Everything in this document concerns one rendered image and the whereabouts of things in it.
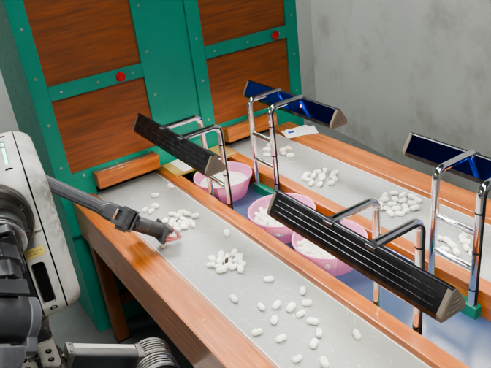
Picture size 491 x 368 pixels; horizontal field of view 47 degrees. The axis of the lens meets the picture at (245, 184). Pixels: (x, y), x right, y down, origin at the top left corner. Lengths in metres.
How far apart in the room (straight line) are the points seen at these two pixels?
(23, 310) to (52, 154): 1.59
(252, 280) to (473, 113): 2.13
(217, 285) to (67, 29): 1.21
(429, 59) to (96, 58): 2.16
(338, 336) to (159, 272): 0.66
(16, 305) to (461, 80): 3.08
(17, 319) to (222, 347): 0.77
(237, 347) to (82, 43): 1.44
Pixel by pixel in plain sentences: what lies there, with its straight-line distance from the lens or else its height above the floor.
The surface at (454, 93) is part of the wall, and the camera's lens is 3.74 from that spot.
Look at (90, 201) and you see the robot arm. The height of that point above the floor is 1.01.
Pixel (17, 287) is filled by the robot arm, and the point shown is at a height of 1.34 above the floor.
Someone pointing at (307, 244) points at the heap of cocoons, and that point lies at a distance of 2.06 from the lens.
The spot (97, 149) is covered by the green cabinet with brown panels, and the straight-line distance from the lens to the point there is 2.61.
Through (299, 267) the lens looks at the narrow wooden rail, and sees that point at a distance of 1.90.
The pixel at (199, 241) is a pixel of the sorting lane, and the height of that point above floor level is 0.74.
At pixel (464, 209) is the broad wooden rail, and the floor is 0.76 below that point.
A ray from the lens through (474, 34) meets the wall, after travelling 3.55.
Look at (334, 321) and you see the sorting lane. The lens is 1.73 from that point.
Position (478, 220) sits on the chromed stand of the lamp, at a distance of 1.69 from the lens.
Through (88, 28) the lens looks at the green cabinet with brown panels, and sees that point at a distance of 2.50.
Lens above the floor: 1.88
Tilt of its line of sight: 27 degrees down
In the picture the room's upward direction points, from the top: 7 degrees counter-clockwise
